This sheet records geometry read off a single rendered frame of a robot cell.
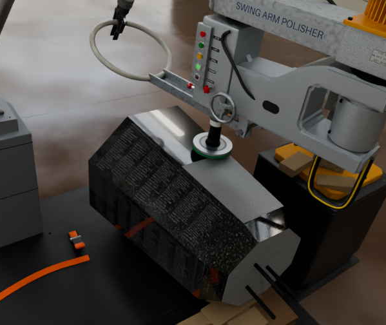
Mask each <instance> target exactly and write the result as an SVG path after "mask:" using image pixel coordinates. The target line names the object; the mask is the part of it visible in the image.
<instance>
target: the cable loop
mask: <svg viewBox="0 0 386 325"><path fill-rule="evenodd" d="M320 161H321V157H319V156H317V155H315V157H314V160H313V163H312V165H311V169H310V171H309V175H308V178H307V189H308V191H309V193H310V194H311V196H312V197H314V198H315V199H316V200H317V201H319V202H320V203H322V204H324V205H326V206H328V207H330V208H332V209H334V210H345V209H347V208H348V207H349V206H350V205H351V204H352V203H353V202H354V200H355V198H356V197H357V195H358V193H359V191H360V189H361V187H362V185H363V182H364V180H365V178H366V176H367V174H368V172H369V170H370V168H371V166H372V164H373V162H374V157H371V158H370V159H369V161H368V163H367V165H366V167H365V168H364V169H363V170H362V171H361V172H360V173H359V175H358V178H357V180H356V182H355V184H354V186H353V188H352V190H351V192H350V194H349V196H348V198H347V199H346V200H345V202H343V203H342V204H338V203H335V202H332V201H330V200H329V199H326V198H325V197H323V196H322V195H320V194H319V193H318V192H317V191H316V190H315V188H314V177H315V175H316V171H317V169H318V166H319V163H320Z"/></svg>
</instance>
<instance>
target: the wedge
mask: <svg viewBox="0 0 386 325"><path fill-rule="evenodd" d="M354 184H355V177H344V176H336V175H321V174H316V185H317V186H321V187H324V188H328V189H332V190H337V191H340V192H345V193H350V192H351V190H352V188H353V186H354Z"/></svg>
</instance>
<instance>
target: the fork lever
mask: <svg viewBox="0 0 386 325"><path fill-rule="evenodd" d="M163 72H164V73H165V76H164V77H163V78H159V77H157V76H155V75H153V74H151V73H149V76H150V78H151V81H148V82H150V83H152V84H154V85H155V86H157V87H159V88H161V89H163V90H164V91H166V92H167V93H169V94H171V95H173V96H175V97H177V98H178V99H180V100H182V101H184V102H185V103H188V104H189V105H191V106H193V107H194V108H196V109H198V110H200V111H201V112H204V113H205V114H207V115H209V116H210V117H212V118H214V117H213V116H212V114H211V112H210V110H209V109H207V108H206V107H204V106H202V105H200V104H198V103H196V102H195V101H193V90H194V89H189V88H187V85H188V83H190V82H189V81H187V80H185V79H184V78H182V77H180V76H178V75H176V74H174V73H172V72H170V71H169V70H167V69H165V68H164V69H163ZM229 118H230V116H228V115H224V116H223V118H222V119H223V120H228V119H229ZM214 119H215V118H214ZM225 125H226V126H228V127H230V128H232V129H234V130H235V131H236V130H237V127H238V121H237V120H236V119H234V120H233V121H232V122H231V123H228V124H225ZM254 127H256V128H258V129H259V130H262V129H263V127H261V126H259V125H257V124H255V123H253V122H251V121H249V125H248V127H247V133H246V137H248V138H249V137H250V135H251V130H252V128H254ZM236 133H237V134H238V136H241V135H242V134H243V131H242V130H241V129H240V130H237V132H236Z"/></svg>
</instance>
